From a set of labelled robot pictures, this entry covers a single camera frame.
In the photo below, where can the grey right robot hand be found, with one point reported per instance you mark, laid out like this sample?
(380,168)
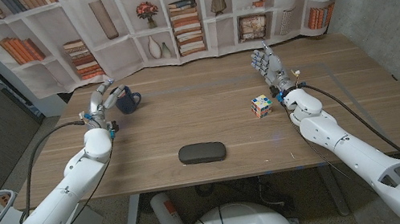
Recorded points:
(274,69)

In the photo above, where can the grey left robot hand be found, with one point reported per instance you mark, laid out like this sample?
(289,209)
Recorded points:
(100,112)

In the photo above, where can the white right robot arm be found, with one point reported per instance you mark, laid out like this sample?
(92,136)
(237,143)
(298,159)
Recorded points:
(354,155)

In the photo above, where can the multicoloured rubik cube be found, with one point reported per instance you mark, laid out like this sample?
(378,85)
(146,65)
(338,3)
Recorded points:
(262,106)

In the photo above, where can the dark glasses case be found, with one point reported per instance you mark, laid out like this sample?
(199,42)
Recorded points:
(202,153)

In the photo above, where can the dark blue mug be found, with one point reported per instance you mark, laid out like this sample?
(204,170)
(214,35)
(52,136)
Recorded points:
(128,101)

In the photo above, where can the printed bookshelf backdrop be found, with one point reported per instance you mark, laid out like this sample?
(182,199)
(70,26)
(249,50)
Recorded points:
(113,57)

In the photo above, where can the grey table leg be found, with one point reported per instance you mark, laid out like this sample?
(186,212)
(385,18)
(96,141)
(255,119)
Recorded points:
(333,191)
(133,221)

